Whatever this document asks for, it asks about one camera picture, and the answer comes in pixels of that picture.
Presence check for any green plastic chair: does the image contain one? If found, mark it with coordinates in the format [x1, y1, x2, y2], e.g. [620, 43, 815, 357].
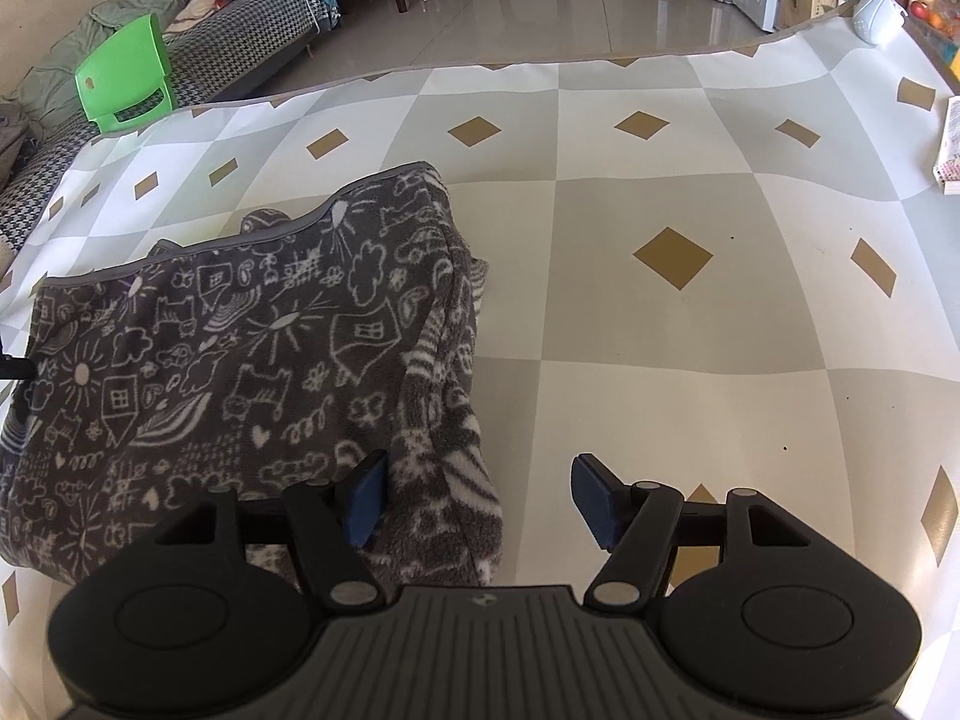
[75, 15, 177, 136]

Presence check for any pale green blanket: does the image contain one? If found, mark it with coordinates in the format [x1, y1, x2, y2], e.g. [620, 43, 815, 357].
[19, 0, 196, 121]

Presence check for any diamond patterned tablecloth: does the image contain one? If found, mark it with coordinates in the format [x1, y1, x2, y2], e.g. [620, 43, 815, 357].
[0, 0, 960, 691]

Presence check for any grey doodle print fleece jacket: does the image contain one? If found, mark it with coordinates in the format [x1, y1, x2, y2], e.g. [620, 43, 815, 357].
[0, 161, 503, 590]

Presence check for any houndstooth sofa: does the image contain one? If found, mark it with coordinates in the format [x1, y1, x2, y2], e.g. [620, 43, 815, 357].
[0, 0, 338, 256]

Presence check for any white rounded device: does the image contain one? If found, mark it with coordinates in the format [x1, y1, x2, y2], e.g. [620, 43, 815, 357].
[851, 0, 908, 46]

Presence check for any white paper packet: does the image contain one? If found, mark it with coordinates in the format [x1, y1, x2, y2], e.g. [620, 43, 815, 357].
[930, 94, 960, 196]

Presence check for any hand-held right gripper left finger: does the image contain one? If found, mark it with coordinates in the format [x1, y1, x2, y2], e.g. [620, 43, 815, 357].
[154, 451, 391, 611]

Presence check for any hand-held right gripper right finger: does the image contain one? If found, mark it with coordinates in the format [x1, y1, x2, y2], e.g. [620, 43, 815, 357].
[571, 454, 815, 611]

